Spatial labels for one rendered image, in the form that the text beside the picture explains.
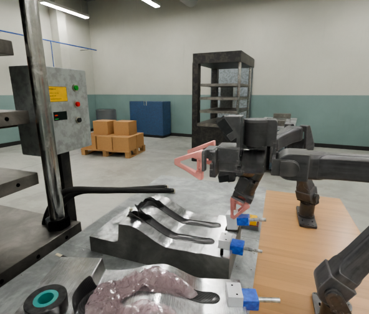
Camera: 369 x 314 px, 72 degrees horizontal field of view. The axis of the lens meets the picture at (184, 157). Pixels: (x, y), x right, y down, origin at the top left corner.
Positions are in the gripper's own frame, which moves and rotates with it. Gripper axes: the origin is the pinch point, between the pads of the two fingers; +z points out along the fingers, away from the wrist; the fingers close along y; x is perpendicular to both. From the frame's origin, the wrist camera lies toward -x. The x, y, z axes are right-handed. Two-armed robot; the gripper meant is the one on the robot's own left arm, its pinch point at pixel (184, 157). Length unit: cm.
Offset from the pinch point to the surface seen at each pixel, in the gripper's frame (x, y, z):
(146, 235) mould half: 28.3, -5.6, 15.7
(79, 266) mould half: 28.2, 13.8, 25.1
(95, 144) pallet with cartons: 88, -391, 349
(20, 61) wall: -109, -466, 621
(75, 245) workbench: 39, -7, 47
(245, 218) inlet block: 25.7, -21.5, -13.9
